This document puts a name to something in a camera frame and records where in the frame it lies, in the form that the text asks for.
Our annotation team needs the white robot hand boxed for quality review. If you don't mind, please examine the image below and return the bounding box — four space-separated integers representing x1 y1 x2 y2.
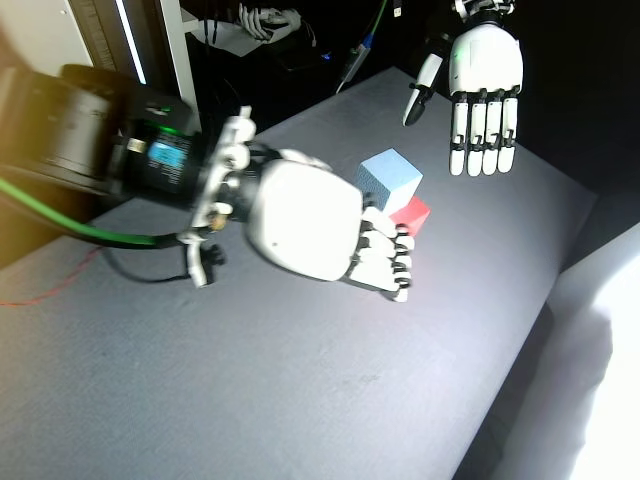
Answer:
242 147 417 304
402 22 525 177

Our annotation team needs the grey table cloth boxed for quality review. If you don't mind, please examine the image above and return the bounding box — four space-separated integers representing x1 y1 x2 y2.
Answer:
0 67 599 480

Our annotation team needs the green cable with blue plug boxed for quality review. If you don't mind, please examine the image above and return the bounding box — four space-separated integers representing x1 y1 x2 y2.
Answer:
360 0 390 51

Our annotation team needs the light blue cube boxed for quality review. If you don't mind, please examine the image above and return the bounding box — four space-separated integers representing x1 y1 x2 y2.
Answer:
356 147 424 214

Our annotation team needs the white usb adapter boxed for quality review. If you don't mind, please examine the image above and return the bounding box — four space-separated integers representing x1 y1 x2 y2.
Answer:
334 43 374 95

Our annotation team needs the black cable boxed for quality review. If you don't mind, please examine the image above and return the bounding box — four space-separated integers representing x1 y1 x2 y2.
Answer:
102 247 201 285

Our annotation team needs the white backdrop sheet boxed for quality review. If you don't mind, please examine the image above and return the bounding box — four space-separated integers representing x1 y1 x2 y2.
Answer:
452 234 640 480

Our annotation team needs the spare white robot hand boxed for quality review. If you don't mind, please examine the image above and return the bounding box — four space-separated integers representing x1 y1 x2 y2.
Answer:
237 2 304 45

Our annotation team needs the red cube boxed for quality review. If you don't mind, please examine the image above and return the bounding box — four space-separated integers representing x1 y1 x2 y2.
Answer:
388 195 432 236

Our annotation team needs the thick green cable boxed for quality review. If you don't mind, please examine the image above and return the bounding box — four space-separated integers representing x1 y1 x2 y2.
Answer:
0 177 177 250

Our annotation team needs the thin red wire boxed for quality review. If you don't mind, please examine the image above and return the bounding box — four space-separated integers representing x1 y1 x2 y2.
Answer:
0 247 102 307

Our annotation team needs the white robot body column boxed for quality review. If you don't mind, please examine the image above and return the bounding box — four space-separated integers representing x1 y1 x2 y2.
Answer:
0 0 201 116

